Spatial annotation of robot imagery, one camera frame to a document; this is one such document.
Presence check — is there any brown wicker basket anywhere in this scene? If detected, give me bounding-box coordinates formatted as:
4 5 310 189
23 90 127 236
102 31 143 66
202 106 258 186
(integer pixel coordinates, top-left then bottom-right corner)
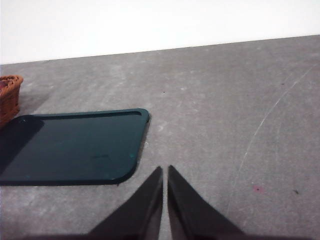
0 75 25 128

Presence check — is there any dark green rectangular tray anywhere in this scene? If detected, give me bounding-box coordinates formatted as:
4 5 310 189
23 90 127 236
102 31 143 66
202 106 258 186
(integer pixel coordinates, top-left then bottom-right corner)
0 107 151 187

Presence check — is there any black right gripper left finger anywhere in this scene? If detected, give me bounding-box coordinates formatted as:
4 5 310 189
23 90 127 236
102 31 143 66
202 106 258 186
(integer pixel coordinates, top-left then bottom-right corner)
87 165 164 240

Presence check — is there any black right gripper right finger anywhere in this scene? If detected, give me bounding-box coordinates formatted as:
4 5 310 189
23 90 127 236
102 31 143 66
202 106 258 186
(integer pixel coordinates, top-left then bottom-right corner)
166 164 248 240

